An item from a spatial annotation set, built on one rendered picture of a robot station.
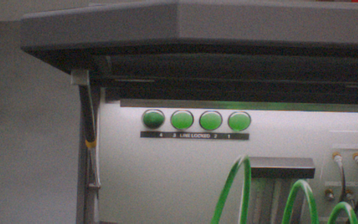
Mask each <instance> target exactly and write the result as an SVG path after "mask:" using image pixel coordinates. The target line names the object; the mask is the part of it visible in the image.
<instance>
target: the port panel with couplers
mask: <svg viewBox="0 0 358 224"><path fill-rule="evenodd" d="M339 161H341V162H342V166H343V170H344V177H345V182H346V190H345V194H344V198H343V201H342V202H346V203H348V204H349V205H350V206H352V205H351V203H350V199H354V201H355V203H357V201H358V131H329V134H328V140H327V147H326V152H325V156H324V162H323V168H322V171H321V177H320V181H319V187H318V192H317V196H316V202H315V203H316V208H317V212H318V218H319V224H327V222H328V220H329V217H330V215H331V212H332V211H333V209H334V207H335V206H336V205H337V203H338V201H339V198H340V194H341V189H342V182H341V174H340V170H339V165H338V162H339ZM356 218H357V221H358V211H357V212H356ZM347 219H348V216H347V213H346V211H345V210H344V209H342V211H341V212H340V214H339V216H338V217H337V220H336V222H335V224H345V222H346V221H347Z"/></svg>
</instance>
